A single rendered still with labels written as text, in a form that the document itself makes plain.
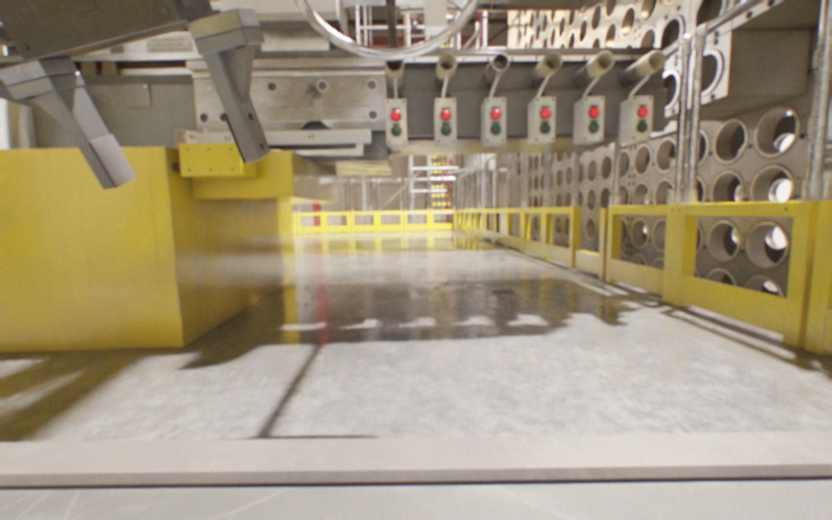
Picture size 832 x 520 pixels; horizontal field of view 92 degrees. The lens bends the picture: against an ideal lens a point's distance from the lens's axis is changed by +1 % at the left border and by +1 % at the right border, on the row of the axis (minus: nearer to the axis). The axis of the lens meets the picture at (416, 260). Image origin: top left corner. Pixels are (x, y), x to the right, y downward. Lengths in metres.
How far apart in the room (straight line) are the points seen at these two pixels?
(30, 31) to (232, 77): 0.13
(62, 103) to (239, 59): 0.15
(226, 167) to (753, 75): 2.28
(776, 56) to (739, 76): 0.19
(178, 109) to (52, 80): 1.42
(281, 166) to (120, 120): 0.75
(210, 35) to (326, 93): 1.30
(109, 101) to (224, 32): 1.64
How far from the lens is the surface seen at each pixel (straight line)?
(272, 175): 1.38
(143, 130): 1.90
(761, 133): 2.89
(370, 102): 1.62
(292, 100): 1.66
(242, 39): 0.34
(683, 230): 1.83
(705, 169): 3.13
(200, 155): 1.33
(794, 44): 2.71
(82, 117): 0.44
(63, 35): 0.40
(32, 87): 0.44
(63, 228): 1.54
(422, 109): 1.57
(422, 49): 0.84
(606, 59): 1.63
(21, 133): 2.08
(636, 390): 1.01
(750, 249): 2.86
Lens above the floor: 0.39
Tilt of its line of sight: 7 degrees down
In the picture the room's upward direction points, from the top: 1 degrees counter-clockwise
